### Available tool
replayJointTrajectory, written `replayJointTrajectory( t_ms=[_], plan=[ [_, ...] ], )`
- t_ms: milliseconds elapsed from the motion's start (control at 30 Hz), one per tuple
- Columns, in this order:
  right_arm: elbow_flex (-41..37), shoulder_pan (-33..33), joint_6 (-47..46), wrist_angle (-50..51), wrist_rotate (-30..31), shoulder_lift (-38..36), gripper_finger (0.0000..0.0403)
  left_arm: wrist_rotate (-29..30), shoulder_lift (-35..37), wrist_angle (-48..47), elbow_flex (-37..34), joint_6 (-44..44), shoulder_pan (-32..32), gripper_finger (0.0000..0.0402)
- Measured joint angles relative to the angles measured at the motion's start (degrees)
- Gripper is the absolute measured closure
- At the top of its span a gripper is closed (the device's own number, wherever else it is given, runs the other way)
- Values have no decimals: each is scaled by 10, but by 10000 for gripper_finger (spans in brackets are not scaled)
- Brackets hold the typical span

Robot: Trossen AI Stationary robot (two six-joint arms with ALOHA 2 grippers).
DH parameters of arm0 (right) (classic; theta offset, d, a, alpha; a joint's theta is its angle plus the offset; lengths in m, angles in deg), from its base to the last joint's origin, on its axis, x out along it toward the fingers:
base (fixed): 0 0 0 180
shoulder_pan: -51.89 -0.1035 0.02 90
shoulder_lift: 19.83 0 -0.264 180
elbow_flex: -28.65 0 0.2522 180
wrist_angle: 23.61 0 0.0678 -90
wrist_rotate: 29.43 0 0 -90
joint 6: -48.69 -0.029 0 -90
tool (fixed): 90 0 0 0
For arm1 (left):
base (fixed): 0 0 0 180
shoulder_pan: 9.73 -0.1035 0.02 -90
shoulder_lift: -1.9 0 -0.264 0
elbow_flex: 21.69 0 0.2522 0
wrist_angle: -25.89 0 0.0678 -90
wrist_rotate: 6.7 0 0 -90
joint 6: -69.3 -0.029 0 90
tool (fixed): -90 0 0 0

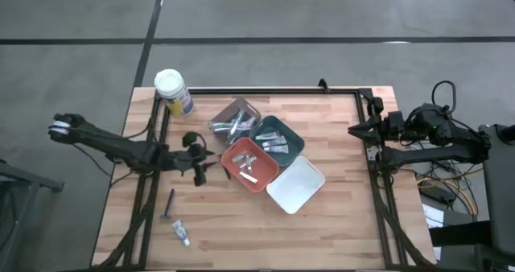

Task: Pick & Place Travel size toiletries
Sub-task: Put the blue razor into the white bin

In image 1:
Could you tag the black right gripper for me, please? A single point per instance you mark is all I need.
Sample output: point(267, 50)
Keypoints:
point(392, 127)

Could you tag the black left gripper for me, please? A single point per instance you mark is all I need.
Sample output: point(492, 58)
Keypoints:
point(193, 159)

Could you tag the small clear-wrapped packet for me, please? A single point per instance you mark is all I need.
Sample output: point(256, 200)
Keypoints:
point(250, 165)
point(239, 158)
point(248, 178)

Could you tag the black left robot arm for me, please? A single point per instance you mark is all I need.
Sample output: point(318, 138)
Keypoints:
point(120, 149)

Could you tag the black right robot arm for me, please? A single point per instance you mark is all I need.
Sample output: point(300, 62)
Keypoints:
point(434, 155)

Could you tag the grey metal mounting plate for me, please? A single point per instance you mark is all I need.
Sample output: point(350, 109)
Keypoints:
point(372, 153)

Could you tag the brown plastic bin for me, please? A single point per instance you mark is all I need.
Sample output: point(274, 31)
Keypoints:
point(219, 115)

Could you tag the orange plastic bin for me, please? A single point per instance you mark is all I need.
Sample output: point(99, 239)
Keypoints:
point(265, 171)

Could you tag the black table edge clamp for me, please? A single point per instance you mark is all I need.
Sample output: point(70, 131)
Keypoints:
point(323, 85)

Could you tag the teal plastic bin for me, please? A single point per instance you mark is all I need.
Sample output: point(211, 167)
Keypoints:
point(293, 137)

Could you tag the white disinfecting wipes canister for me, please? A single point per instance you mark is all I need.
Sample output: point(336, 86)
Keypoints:
point(173, 91)

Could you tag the white plastic bin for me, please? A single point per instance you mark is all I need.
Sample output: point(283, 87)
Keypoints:
point(295, 185)

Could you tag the black power brick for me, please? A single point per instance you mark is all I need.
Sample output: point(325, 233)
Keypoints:
point(438, 194)

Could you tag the white paper sheet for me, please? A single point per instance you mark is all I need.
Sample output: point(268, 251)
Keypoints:
point(432, 217)

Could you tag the black stand base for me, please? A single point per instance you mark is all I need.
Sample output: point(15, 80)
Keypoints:
point(462, 236)

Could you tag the dark grey equipment cart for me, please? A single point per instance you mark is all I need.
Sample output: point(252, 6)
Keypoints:
point(501, 191)

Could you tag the dark grey folding stand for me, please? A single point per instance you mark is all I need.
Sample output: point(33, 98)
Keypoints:
point(16, 223)

